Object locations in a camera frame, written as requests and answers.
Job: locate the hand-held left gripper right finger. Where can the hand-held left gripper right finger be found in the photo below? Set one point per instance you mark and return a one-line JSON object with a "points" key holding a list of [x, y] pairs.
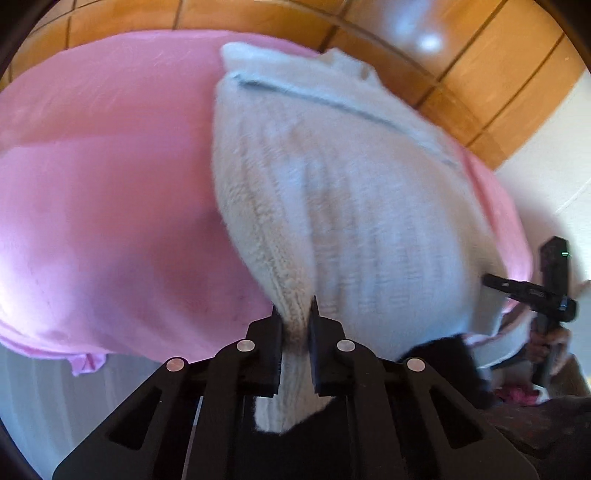
{"points": [[316, 355]]}

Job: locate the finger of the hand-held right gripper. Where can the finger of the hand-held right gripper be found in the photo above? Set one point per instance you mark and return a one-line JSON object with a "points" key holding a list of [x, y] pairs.
{"points": [[512, 287]]}

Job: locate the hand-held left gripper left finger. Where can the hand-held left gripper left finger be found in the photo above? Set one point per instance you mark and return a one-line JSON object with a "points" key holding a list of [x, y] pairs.
{"points": [[276, 355]]}

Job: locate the white knit sweater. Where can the white knit sweater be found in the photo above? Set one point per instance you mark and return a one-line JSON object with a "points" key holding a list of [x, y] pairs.
{"points": [[346, 207]]}

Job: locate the person's right hand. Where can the person's right hand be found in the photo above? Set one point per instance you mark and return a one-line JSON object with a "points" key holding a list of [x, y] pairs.
{"points": [[559, 350]]}

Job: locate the small pink cloth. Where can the small pink cloth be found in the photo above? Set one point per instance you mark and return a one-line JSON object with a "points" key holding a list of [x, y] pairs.
{"points": [[517, 395]]}

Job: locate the dark patterned clothing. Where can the dark patterned clothing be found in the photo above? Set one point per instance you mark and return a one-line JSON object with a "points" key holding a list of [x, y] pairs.
{"points": [[545, 434]]}

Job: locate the wooden wardrobe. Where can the wooden wardrobe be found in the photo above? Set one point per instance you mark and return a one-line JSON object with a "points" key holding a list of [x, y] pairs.
{"points": [[485, 92]]}

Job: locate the white bed sheet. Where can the white bed sheet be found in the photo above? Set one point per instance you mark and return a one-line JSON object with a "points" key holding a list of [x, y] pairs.
{"points": [[69, 415]]}

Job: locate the pink blanket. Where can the pink blanket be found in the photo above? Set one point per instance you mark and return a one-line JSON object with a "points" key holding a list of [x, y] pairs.
{"points": [[115, 184]]}

